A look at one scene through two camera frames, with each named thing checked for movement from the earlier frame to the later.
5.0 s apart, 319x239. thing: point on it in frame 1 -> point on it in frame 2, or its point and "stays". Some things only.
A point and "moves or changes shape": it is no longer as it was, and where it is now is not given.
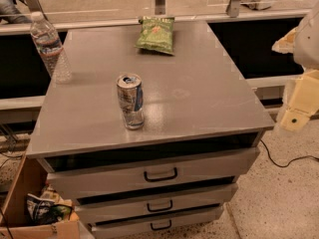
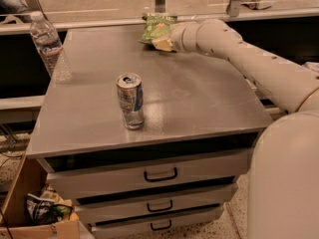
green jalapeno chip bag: [157, 34] moves or changes shape
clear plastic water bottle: [50, 48] stays
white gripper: [308, 44] -> [177, 37]
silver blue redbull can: [131, 100] stays
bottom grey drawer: [153, 223] stays
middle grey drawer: [156, 205] stays
